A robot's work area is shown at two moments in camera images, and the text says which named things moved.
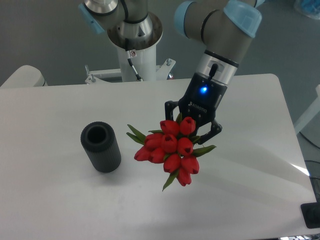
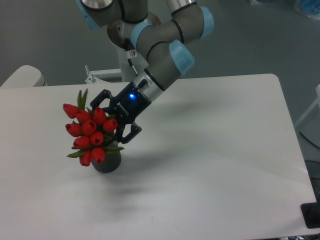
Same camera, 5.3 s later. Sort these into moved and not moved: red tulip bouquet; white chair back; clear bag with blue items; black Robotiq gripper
Moved: black Robotiq gripper; red tulip bouquet
Not moved: white chair back; clear bag with blue items
